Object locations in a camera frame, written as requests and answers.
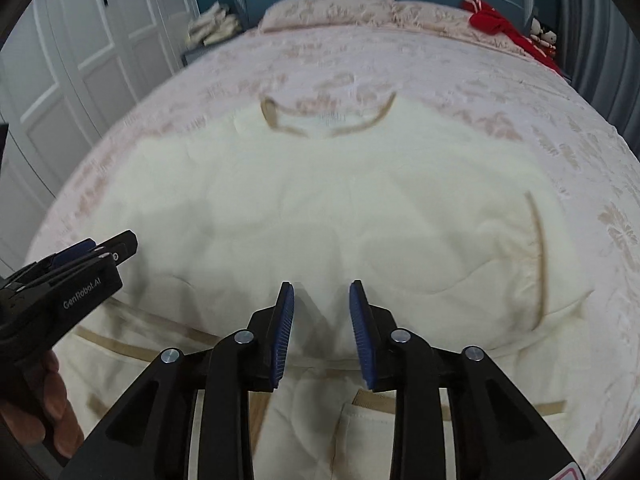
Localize white wardrobe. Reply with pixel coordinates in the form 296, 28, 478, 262
0, 0, 201, 271

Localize grey-blue curtain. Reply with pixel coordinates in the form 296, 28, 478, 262
552, 0, 640, 131

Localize bed with pink floral bedspread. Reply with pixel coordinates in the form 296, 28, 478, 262
25, 0, 640, 466

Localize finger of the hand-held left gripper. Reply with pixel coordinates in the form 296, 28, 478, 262
92, 230, 139, 267
25, 239, 98, 273

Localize pile of cream cloths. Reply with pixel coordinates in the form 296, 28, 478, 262
187, 2, 243, 47

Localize red stuffed toy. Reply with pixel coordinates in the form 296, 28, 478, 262
461, 0, 571, 78

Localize white quilted duvet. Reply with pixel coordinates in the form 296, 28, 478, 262
50, 92, 596, 480

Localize person's left hand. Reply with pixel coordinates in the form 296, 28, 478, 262
0, 349, 85, 458

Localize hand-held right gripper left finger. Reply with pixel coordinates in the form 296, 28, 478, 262
59, 281, 296, 480

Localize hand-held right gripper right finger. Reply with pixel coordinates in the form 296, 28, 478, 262
348, 280, 583, 480

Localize pink floral pillow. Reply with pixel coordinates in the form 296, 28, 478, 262
257, 0, 398, 33
390, 1, 531, 56

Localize plush toy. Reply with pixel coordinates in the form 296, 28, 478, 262
530, 17, 558, 56

